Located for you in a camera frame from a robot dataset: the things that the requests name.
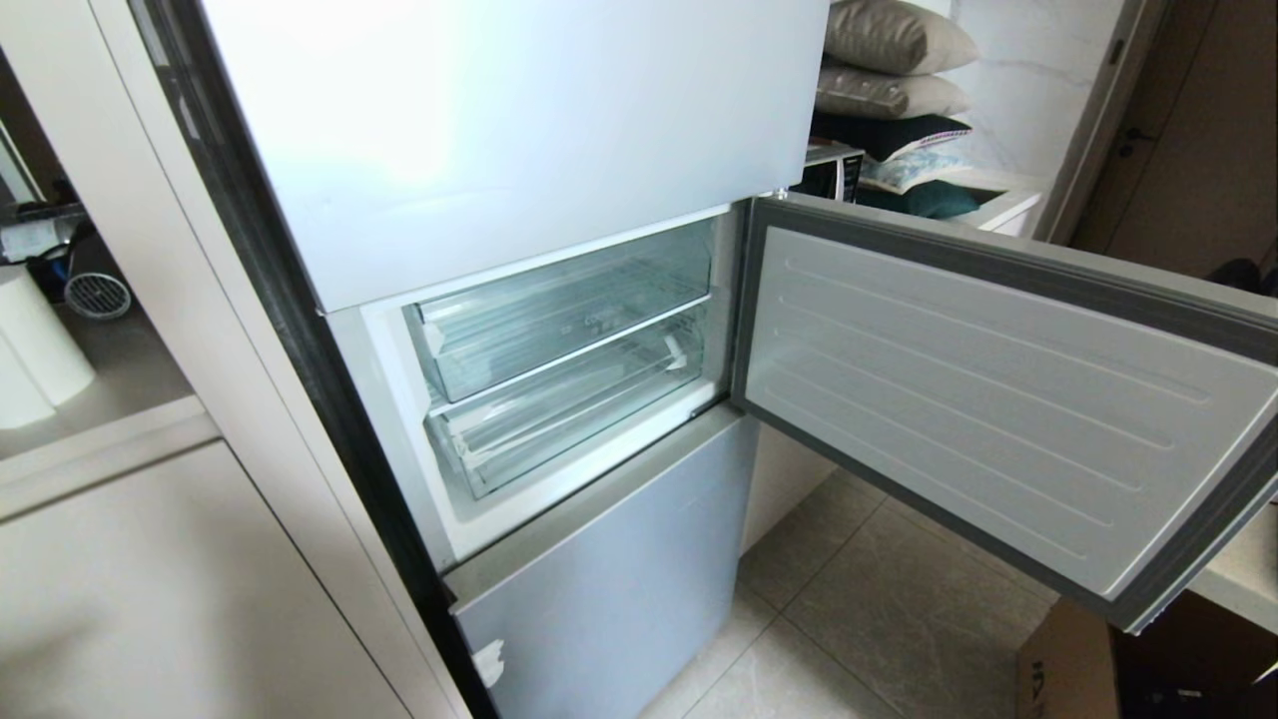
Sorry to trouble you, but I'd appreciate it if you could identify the dark navy cushion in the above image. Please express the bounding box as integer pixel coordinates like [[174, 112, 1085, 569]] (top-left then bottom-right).
[[811, 110, 972, 164]]

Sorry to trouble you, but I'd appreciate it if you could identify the black microwave oven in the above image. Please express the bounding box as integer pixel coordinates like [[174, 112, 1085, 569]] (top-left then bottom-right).
[[789, 140, 866, 204]]

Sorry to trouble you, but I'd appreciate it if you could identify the silver fridge door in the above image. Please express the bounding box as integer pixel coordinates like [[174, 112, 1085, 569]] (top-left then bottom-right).
[[200, 0, 832, 315], [444, 404, 752, 719]]

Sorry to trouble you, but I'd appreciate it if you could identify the white low cabinet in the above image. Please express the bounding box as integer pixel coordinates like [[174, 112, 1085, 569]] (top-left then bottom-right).
[[939, 168, 1049, 239]]

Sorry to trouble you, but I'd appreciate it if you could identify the beige cabinet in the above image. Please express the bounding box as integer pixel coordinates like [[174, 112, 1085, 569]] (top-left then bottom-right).
[[0, 0, 470, 719]]

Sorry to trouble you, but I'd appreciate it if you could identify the brown cardboard box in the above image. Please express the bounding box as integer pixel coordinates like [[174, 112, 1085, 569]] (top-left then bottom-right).
[[1016, 597, 1122, 719]]

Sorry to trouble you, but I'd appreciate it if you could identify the clear fridge drawer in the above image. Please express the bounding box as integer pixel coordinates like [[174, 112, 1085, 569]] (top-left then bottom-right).
[[402, 222, 716, 403], [425, 300, 712, 500]]

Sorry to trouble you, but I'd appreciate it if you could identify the silver lower fridge door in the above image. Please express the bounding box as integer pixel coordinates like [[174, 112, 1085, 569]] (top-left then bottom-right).
[[444, 404, 752, 719]]

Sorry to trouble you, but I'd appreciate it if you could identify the open middle fridge door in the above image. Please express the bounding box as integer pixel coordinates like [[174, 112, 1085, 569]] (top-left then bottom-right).
[[731, 192, 1278, 636]]

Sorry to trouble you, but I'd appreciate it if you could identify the brown wooden door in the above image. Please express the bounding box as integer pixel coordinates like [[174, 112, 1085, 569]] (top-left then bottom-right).
[[1068, 0, 1278, 281]]

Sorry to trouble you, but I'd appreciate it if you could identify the light blue patterned cushion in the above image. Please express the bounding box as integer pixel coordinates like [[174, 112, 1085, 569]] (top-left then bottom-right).
[[859, 150, 974, 196]]

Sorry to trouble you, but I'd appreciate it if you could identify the silver refrigerator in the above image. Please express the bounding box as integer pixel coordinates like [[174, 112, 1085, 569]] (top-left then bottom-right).
[[128, 0, 832, 719]]

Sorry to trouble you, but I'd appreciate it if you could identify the silver upper fridge door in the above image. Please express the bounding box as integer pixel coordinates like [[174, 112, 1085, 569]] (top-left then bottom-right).
[[200, 0, 832, 315]]

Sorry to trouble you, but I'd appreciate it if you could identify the white paper roll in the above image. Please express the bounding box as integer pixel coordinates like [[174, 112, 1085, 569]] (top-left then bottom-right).
[[0, 265, 98, 430]]

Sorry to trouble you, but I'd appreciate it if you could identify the dark teal cushion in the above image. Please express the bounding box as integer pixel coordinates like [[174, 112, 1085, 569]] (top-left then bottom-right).
[[857, 180, 1004, 221]]

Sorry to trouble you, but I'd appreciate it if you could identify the round grey vent cap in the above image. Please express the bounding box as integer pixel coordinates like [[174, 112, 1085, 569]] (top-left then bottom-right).
[[64, 272, 133, 321]]

